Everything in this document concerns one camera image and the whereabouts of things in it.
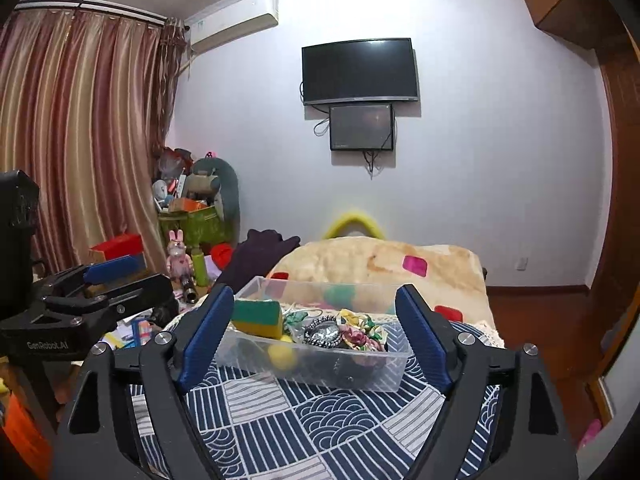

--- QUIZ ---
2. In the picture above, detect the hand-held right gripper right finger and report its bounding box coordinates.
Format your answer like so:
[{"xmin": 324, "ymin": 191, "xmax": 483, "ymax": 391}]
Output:
[{"xmin": 395, "ymin": 284, "xmax": 576, "ymax": 480}]

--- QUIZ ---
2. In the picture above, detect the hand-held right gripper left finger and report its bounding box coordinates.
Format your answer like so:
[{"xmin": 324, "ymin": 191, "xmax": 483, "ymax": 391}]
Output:
[{"xmin": 52, "ymin": 284, "xmax": 236, "ymax": 480}]

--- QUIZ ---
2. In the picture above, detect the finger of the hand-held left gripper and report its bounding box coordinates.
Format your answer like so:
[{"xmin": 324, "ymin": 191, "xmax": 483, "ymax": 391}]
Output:
[
  {"xmin": 41, "ymin": 273, "xmax": 179, "ymax": 334},
  {"xmin": 34, "ymin": 254, "xmax": 149, "ymax": 304}
]

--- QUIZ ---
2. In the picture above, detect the green and yellow sponge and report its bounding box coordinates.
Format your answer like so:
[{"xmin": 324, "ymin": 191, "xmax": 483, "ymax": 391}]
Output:
[{"xmin": 231, "ymin": 299, "xmax": 284, "ymax": 339}]

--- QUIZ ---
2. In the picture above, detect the floral hair scrunchie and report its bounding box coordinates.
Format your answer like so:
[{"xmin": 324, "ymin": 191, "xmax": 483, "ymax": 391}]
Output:
[{"xmin": 335, "ymin": 311, "xmax": 389, "ymax": 352}]

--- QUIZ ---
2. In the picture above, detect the yellow soft ball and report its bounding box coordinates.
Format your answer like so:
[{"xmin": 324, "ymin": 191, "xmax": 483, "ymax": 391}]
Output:
[{"xmin": 267, "ymin": 344, "xmax": 297, "ymax": 372}]

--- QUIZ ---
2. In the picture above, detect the clear plastic storage box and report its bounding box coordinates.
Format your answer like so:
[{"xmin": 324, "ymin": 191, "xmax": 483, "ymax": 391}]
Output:
[{"xmin": 214, "ymin": 275, "xmax": 415, "ymax": 393}]

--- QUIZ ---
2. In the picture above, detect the green hair bow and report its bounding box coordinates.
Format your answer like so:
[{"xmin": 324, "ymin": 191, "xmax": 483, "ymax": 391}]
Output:
[{"xmin": 284, "ymin": 310, "xmax": 312, "ymax": 332}]

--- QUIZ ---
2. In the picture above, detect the black patterned hair scrunchie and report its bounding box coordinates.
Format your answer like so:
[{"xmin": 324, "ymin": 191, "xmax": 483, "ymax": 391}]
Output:
[{"xmin": 301, "ymin": 316, "xmax": 347, "ymax": 349}]

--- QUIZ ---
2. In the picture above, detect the red box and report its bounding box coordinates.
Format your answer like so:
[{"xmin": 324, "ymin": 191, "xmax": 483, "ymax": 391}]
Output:
[{"xmin": 89, "ymin": 232, "xmax": 146, "ymax": 264}]

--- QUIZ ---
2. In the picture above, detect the pink rabbit toy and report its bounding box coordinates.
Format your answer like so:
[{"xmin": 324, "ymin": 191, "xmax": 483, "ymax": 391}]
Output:
[{"xmin": 167, "ymin": 230, "xmax": 194, "ymax": 282}]

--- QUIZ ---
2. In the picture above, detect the green bottle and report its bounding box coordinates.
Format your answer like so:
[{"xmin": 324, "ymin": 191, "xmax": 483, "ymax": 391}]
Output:
[{"xmin": 192, "ymin": 250, "xmax": 211, "ymax": 287}]

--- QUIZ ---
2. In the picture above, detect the red cloth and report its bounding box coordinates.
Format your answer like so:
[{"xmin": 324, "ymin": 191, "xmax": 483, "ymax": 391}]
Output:
[{"xmin": 210, "ymin": 243, "xmax": 236, "ymax": 267}]

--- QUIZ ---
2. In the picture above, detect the green cardboard box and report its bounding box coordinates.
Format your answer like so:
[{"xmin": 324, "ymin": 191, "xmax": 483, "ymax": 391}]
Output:
[{"xmin": 159, "ymin": 205, "xmax": 227, "ymax": 257}]

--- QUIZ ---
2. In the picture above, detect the beige patchwork blanket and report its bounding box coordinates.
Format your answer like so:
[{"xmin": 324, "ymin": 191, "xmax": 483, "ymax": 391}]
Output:
[{"xmin": 267, "ymin": 239, "xmax": 489, "ymax": 332}]

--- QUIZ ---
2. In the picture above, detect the dark purple garment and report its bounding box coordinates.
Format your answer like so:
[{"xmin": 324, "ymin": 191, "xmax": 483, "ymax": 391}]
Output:
[{"xmin": 220, "ymin": 229, "xmax": 302, "ymax": 302}]

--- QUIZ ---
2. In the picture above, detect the pile of toys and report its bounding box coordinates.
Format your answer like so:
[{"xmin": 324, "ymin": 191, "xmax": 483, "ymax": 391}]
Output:
[{"xmin": 152, "ymin": 146, "xmax": 197, "ymax": 211}]

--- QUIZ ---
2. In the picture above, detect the blue white patterned cloth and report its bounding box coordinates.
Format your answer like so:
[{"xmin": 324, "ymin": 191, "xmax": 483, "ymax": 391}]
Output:
[{"xmin": 127, "ymin": 317, "xmax": 502, "ymax": 480}]

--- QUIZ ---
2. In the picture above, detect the striped red gold curtain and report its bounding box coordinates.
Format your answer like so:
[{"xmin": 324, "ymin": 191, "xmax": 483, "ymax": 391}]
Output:
[{"xmin": 0, "ymin": 7, "xmax": 189, "ymax": 287}]

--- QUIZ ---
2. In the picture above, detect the yellow curved cushion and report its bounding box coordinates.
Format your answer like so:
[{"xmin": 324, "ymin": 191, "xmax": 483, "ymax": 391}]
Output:
[{"xmin": 322, "ymin": 208, "xmax": 389, "ymax": 241}]

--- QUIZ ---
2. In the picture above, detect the curtain rod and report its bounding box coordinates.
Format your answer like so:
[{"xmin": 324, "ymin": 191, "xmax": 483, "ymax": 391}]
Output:
[{"xmin": 15, "ymin": 0, "xmax": 169, "ymax": 24}]

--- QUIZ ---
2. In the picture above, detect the brown wooden wardrobe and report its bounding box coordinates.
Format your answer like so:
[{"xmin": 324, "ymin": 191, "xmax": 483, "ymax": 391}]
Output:
[{"xmin": 517, "ymin": 0, "xmax": 640, "ymax": 427}]

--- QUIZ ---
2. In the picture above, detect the white air conditioner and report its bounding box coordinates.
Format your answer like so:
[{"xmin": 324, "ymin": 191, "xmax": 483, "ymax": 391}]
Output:
[{"xmin": 186, "ymin": 0, "xmax": 279, "ymax": 56}]

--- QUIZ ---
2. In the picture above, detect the black monitor cable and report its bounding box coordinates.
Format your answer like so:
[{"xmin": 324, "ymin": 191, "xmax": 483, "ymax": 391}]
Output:
[{"xmin": 362, "ymin": 149, "xmax": 384, "ymax": 179}]

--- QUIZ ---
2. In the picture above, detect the small black wall monitor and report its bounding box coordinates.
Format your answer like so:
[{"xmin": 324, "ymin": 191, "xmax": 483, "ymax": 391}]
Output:
[{"xmin": 329, "ymin": 102, "xmax": 396, "ymax": 152}]

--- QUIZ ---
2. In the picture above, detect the black wall television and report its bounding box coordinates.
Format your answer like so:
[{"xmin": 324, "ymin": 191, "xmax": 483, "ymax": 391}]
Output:
[{"xmin": 301, "ymin": 37, "xmax": 420, "ymax": 107}]

